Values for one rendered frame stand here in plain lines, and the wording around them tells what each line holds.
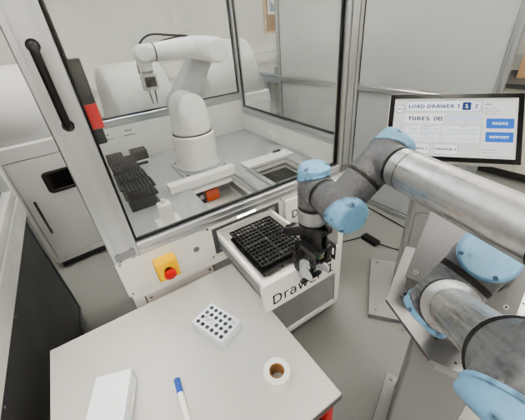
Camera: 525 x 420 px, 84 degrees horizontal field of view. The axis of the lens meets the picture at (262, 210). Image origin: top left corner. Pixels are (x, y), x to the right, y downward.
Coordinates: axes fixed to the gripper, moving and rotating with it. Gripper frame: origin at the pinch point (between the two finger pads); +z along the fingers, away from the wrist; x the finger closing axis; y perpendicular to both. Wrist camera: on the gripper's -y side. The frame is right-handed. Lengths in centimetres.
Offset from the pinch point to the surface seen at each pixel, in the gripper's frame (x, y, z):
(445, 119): 96, -20, -20
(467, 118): 101, -13, -20
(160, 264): -34.7, -30.9, -0.3
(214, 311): -25.8, -13.6, 11.5
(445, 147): 90, -14, -10
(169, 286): -34, -36, 15
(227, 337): -26.5, -3.0, 11.3
